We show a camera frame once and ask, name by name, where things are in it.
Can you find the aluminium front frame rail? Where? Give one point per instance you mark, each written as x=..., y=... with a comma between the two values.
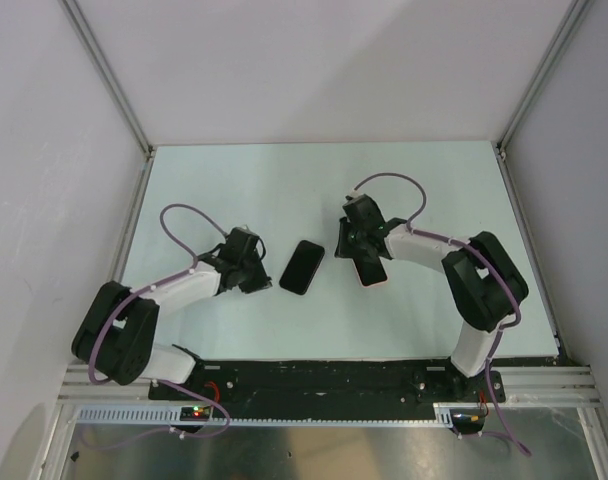
x=524, y=386

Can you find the controller board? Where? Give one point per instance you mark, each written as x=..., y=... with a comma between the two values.
x=195, y=413
x=467, y=423

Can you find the small black phone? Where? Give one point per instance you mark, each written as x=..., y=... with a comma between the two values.
x=302, y=266

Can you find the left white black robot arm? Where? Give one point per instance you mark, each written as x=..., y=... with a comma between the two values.
x=117, y=335

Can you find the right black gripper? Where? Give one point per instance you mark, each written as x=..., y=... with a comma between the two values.
x=343, y=250

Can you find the right aluminium corner post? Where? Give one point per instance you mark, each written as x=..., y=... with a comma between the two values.
x=559, y=44

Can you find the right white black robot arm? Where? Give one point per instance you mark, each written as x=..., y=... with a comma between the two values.
x=486, y=286

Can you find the right controller board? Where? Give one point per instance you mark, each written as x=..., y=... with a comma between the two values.
x=467, y=423

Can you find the black smartphone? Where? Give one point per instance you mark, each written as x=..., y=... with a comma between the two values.
x=371, y=270

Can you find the black phone case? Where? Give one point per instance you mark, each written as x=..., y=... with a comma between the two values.
x=291, y=290

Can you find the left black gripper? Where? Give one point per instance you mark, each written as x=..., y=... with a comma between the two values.
x=261, y=281

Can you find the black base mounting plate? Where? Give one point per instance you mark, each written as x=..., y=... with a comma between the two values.
x=310, y=390

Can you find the left controller board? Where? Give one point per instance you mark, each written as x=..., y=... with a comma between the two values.
x=195, y=413

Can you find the aluminium corner post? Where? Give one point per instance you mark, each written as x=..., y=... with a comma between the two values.
x=100, y=62
x=559, y=44

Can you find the left aluminium corner post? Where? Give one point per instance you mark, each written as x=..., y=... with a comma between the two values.
x=100, y=62

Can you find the pink phone case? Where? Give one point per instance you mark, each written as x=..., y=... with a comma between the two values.
x=374, y=283

